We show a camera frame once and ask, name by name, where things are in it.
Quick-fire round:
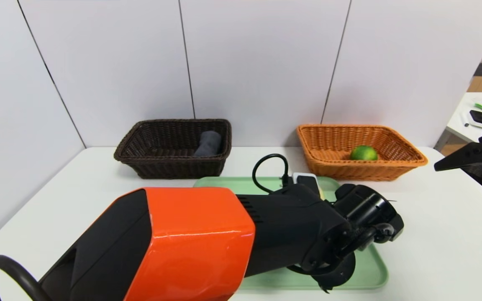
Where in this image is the orange wicker basket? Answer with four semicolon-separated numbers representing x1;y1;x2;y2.
296;124;428;181

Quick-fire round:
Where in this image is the light green plastic tray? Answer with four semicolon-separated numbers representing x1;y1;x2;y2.
194;176;389;290

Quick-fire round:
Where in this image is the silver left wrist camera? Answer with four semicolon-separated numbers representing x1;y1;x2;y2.
292;172;321;198

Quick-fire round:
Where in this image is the white side table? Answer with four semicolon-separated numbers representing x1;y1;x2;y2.
446;92;482;145

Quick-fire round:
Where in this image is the dark brown wicker basket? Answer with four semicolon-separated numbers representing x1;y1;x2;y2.
114;119;232;179

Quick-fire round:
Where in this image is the black left camera cable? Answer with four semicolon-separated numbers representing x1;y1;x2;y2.
252;153;290;194

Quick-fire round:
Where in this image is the green lime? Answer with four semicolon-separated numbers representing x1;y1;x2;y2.
350;145;379;161

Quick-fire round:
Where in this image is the grey towel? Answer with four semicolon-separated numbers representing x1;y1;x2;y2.
194;130;222;158

